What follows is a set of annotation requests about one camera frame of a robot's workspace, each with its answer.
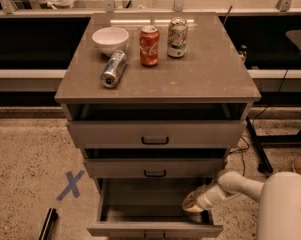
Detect black stand leg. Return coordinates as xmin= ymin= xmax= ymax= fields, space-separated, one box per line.
xmin=246 ymin=118 xmax=273 ymax=174

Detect black bar on floor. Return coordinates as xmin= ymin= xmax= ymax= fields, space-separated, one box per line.
xmin=38 ymin=208 xmax=58 ymax=240

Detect silver blue lying can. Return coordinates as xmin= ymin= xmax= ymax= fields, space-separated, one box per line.
xmin=100 ymin=50 xmax=127 ymax=88

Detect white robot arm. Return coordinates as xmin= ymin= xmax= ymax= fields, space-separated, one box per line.
xmin=182 ymin=170 xmax=301 ymax=240

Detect red cola can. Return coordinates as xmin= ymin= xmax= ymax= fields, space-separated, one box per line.
xmin=139 ymin=25 xmax=160 ymax=67

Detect thin floor cable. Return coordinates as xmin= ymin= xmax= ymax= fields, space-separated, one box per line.
xmin=221 ymin=50 xmax=301 ymax=178

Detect green white soda can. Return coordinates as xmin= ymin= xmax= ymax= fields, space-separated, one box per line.
xmin=167 ymin=17 xmax=188 ymax=58

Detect white bowl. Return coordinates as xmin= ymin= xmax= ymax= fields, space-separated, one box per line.
xmin=92 ymin=27 xmax=129 ymax=57

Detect grey drawer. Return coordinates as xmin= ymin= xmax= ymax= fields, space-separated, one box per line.
xmin=84 ymin=149 xmax=225 ymax=178
xmin=63 ymin=102 xmax=247 ymax=149
xmin=87 ymin=178 xmax=223 ymax=240

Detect blue tape cross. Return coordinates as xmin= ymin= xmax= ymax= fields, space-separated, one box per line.
xmin=56 ymin=170 xmax=85 ymax=201

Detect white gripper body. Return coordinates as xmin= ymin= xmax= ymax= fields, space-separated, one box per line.
xmin=198 ymin=184 xmax=228 ymax=210

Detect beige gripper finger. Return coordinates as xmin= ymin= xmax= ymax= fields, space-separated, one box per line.
xmin=182 ymin=185 xmax=207 ymax=213

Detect grey drawer cabinet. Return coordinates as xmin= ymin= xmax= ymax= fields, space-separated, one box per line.
xmin=54 ymin=11 xmax=262 ymax=205

